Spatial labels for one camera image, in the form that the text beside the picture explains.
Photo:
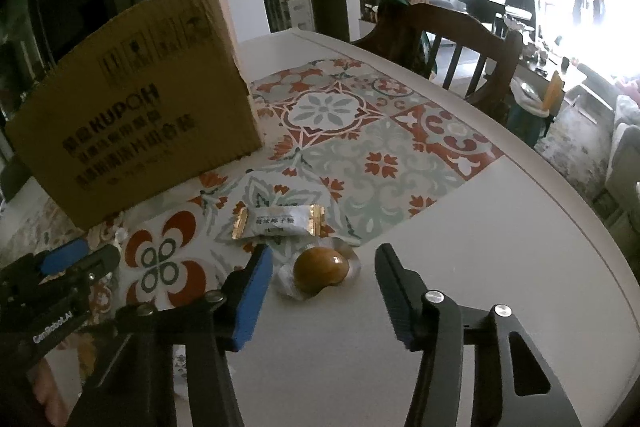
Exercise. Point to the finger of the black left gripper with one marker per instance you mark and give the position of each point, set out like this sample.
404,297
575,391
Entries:
90,269

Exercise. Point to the brown cardboard box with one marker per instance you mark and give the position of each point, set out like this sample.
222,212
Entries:
154,97

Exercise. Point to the white gold-ended snack packet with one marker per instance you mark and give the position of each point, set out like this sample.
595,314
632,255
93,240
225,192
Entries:
304,220

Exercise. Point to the green bin with bag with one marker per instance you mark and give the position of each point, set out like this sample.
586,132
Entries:
534,108

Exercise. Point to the brown round wrapped snack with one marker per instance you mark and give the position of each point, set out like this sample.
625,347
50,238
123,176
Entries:
317,265

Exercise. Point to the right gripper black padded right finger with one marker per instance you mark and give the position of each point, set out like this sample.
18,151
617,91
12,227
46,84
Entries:
402,292

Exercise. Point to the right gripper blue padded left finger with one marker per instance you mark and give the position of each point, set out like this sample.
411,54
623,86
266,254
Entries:
245,292

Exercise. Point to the patterned floral table mat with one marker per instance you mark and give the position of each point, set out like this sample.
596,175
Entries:
367,148

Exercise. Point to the dark wooden chair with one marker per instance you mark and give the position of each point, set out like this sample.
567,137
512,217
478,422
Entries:
429,40

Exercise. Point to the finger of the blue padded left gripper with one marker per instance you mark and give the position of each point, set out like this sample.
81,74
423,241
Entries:
63,257

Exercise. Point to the white box in hallway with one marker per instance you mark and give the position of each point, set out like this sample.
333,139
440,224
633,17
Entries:
300,13

